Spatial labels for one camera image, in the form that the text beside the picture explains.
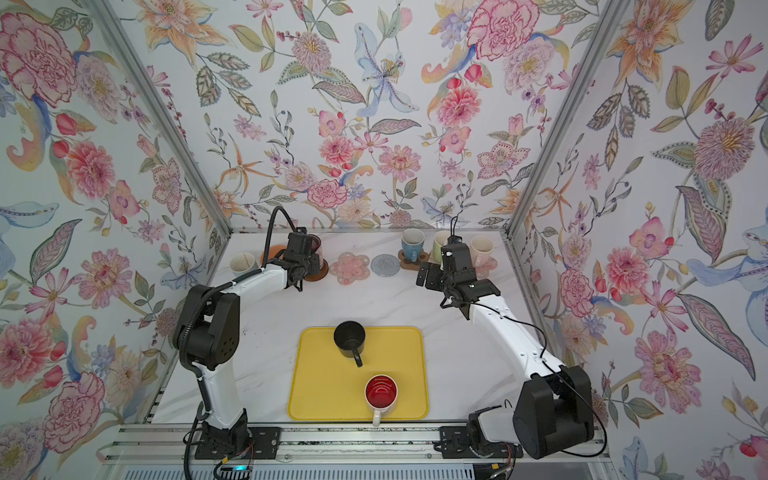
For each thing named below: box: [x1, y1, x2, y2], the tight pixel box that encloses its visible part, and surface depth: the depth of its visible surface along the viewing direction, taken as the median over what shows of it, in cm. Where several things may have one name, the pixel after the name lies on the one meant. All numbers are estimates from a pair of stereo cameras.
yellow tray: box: [287, 326, 429, 421], surface depth 86 cm
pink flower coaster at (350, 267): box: [328, 252, 370, 286], surface depth 112 cm
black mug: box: [333, 320, 366, 368], surface depth 86 cm
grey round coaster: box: [370, 253, 401, 277], surface depth 112 cm
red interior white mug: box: [364, 374, 399, 427], surface depth 78 cm
